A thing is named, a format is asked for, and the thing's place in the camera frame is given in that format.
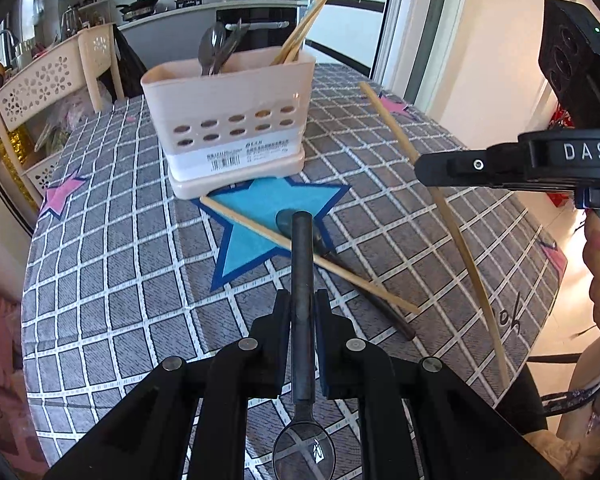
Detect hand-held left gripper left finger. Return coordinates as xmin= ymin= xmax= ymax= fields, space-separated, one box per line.
xmin=45 ymin=289 xmax=293 ymax=480

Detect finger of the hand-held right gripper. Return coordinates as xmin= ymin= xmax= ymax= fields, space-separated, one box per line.
xmin=414 ymin=141 xmax=531 ymax=188

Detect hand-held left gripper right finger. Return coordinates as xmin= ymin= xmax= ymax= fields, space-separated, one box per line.
xmin=314 ymin=289 xmax=561 ymax=480

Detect metal spoon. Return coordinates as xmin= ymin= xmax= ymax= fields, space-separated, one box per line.
xmin=272 ymin=210 xmax=337 ymax=480

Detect dark clear plastic spoon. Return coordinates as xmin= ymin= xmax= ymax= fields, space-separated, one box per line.
xmin=215 ymin=19 xmax=253 ymax=73
xmin=198 ymin=21 xmax=228 ymax=76
xmin=275 ymin=209 xmax=416 ymax=341

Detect wooden chopstick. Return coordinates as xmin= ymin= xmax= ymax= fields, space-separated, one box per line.
xmin=280 ymin=0 xmax=326 ymax=65
xmin=199 ymin=196 xmax=421 ymax=316
xmin=284 ymin=0 xmax=315 ymax=64
xmin=358 ymin=81 xmax=509 ymax=390

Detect chopsticks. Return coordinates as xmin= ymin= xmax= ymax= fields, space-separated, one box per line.
xmin=271 ymin=0 xmax=347 ymax=66

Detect beige plastic utensil holder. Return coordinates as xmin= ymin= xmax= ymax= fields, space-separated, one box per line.
xmin=141 ymin=50 xmax=317 ymax=201

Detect glass sliding door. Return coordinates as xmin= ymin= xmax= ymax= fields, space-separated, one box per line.
xmin=395 ymin=0 xmax=456 ymax=111

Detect grey checked star tablecloth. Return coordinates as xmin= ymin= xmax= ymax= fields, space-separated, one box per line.
xmin=20 ymin=62 xmax=568 ymax=480

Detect white refrigerator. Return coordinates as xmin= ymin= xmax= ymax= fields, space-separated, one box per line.
xmin=307 ymin=0 xmax=398 ymax=78

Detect black built-in oven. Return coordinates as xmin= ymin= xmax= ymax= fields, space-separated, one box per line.
xmin=215 ymin=1 xmax=301 ymax=58

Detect black bag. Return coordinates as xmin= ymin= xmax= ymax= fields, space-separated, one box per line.
xmin=112 ymin=27 xmax=148 ymax=101

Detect grey kitchen counter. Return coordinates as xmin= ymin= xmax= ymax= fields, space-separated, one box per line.
xmin=120 ymin=0 xmax=301 ymax=68

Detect gold foil packet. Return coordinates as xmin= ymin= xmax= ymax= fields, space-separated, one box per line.
xmin=0 ymin=125 xmax=36 ymax=196

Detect beige perforated storage cart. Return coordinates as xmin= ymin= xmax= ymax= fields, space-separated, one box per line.
xmin=0 ymin=24 xmax=126 ymax=201

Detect black wok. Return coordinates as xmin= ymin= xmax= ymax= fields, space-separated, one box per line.
xmin=116 ymin=0 xmax=161 ymax=21

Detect glass kettle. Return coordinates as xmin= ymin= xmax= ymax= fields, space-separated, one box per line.
xmin=60 ymin=5 xmax=83 ymax=36

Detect curved sink faucet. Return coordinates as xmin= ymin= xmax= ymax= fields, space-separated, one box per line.
xmin=0 ymin=30 xmax=18 ymax=68

